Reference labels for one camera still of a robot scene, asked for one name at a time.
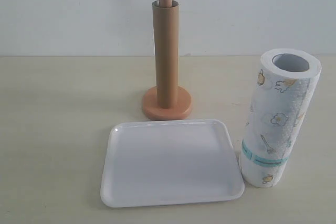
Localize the white plastic tray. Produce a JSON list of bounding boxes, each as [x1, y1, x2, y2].
[[100, 119, 245, 208]]

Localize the printed paper towel roll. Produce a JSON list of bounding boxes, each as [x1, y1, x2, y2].
[[239, 48, 322, 188]]

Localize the brown cardboard tube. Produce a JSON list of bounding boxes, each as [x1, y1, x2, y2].
[[152, 1, 179, 109]]

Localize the wooden paper towel holder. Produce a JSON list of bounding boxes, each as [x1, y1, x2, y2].
[[142, 0, 192, 120]]

